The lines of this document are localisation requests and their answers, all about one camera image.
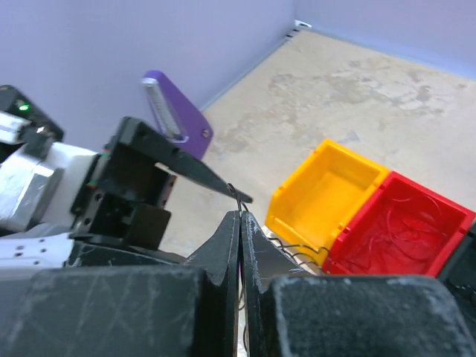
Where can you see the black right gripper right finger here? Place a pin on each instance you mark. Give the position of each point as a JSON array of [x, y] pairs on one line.
[[291, 312]]

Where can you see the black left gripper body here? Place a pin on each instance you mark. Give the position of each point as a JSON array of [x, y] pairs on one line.
[[122, 199]]

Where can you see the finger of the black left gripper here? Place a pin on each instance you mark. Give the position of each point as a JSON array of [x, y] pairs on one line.
[[135, 134], [89, 252]]

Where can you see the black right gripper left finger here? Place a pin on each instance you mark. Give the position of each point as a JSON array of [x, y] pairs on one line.
[[187, 309]]

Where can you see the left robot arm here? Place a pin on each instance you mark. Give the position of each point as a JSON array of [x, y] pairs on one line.
[[45, 245]]

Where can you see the yellow plastic bin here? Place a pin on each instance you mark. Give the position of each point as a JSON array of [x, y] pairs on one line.
[[316, 203]]

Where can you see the red plastic bin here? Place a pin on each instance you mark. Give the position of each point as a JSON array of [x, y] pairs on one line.
[[404, 228]]

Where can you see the black plastic bin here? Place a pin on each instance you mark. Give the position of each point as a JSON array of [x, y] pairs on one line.
[[458, 275]]

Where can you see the aluminium table frame rail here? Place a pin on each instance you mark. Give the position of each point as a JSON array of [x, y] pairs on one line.
[[299, 26]]

